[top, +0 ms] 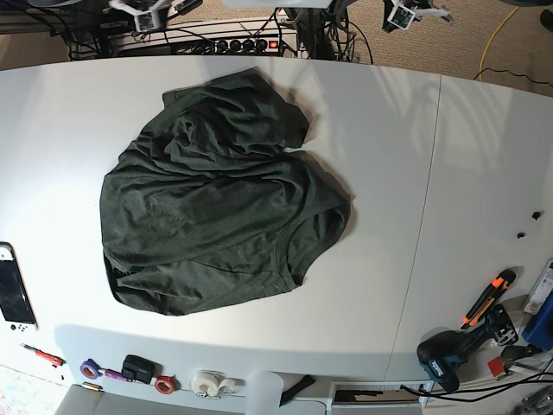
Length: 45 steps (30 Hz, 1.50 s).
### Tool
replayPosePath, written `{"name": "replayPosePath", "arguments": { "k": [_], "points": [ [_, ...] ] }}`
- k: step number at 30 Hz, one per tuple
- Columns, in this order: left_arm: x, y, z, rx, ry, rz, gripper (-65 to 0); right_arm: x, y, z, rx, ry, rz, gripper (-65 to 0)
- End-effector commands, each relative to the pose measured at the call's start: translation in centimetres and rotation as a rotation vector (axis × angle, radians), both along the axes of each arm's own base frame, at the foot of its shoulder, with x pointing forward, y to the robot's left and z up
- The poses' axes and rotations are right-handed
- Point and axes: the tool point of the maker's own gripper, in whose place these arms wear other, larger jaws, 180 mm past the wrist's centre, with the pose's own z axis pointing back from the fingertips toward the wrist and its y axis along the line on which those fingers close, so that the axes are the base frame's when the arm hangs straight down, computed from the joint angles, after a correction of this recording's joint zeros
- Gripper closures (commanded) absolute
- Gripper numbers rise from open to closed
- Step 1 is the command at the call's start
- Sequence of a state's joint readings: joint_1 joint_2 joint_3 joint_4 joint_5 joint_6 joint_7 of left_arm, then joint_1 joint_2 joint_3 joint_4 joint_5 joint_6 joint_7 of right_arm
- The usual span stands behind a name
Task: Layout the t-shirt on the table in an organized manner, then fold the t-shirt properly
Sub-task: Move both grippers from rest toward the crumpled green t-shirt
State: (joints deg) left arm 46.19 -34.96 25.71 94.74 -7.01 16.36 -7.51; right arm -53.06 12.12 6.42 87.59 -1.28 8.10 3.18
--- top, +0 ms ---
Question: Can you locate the dark green t-shirt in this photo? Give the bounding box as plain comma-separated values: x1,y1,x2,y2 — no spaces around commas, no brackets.
99,69,351,316

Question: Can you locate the black power strip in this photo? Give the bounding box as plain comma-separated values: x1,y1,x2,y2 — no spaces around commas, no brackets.
182,38,282,56

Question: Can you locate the translucent plastic cup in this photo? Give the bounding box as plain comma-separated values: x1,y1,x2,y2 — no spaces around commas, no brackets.
245,371,283,415

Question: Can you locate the white tape roll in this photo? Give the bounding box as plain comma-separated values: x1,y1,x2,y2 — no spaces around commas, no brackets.
190,370,224,397

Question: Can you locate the red tape roll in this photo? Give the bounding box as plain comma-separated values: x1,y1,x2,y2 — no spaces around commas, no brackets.
154,376,177,395

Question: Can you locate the teal black power drill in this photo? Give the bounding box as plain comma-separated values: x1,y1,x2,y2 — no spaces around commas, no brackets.
416,304,518,393

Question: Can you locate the purple marker pen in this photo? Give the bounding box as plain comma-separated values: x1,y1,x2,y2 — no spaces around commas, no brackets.
99,368,131,382

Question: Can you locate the orange black utility knife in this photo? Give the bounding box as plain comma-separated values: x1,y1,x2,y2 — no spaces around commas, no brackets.
460,269,517,330

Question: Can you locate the purple tape roll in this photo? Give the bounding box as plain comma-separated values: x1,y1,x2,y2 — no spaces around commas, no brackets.
79,359,101,380

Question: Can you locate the brass bullet-shaped piece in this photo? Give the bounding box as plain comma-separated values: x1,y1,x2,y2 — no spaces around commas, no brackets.
81,382,103,392

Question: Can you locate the red screwdriver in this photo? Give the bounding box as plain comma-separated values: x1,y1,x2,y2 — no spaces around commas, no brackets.
21,343,65,367

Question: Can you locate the white handheld game console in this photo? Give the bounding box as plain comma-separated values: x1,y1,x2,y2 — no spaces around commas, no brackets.
1,242,38,332

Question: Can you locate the blue box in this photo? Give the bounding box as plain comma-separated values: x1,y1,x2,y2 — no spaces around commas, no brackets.
522,294,553,350

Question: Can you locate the black action camera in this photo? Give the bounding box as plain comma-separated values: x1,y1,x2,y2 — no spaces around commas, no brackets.
121,354,156,384

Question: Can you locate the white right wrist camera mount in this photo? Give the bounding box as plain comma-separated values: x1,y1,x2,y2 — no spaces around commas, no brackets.
108,0,187,32

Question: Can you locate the yellow cable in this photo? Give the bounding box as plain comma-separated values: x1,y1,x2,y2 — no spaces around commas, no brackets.
474,3,524,81

